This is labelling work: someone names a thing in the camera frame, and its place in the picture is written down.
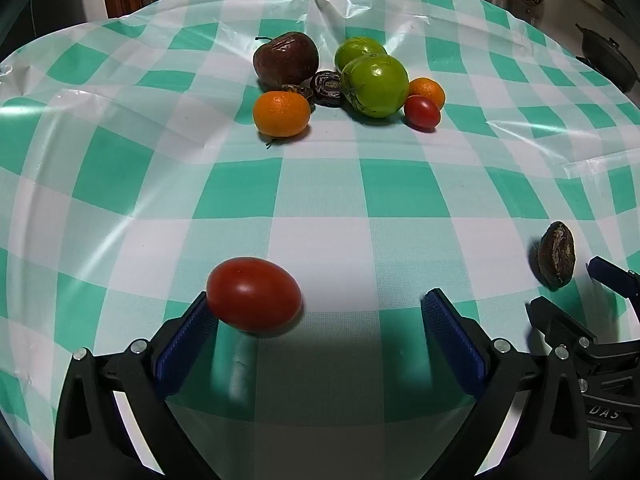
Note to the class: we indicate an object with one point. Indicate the green white checkered tablecloth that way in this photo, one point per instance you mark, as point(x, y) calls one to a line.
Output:
point(325, 200)

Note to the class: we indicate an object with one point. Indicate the small green tomato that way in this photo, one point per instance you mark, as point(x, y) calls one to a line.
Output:
point(357, 50)

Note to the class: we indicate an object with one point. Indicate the round dark dried fruit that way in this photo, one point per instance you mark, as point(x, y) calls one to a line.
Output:
point(327, 88)

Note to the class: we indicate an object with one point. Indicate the red plum tomato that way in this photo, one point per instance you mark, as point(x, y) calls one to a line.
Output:
point(254, 294)
point(422, 111)

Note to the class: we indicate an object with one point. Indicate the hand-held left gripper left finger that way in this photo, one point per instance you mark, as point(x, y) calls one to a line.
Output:
point(185, 345)

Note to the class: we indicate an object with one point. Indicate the small orange mandarin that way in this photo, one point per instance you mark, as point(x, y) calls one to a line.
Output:
point(429, 90)

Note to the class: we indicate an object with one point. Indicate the black cast iron pan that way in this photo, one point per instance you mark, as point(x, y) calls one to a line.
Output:
point(607, 55)

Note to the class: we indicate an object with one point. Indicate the small wrinkled dried fruit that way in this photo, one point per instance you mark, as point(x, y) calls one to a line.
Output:
point(301, 94)

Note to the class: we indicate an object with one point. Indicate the large orange mandarin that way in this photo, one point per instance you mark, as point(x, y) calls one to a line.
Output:
point(281, 114)

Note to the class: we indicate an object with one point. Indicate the large green tomato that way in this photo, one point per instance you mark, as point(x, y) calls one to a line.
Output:
point(375, 85)

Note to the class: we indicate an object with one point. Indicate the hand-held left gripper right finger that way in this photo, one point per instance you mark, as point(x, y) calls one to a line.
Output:
point(452, 345)

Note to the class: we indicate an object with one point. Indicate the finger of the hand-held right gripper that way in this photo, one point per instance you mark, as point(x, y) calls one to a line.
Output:
point(555, 322)
point(612, 275)

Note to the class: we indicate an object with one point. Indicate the dark red apple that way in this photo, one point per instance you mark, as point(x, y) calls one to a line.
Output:
point(285, 60)

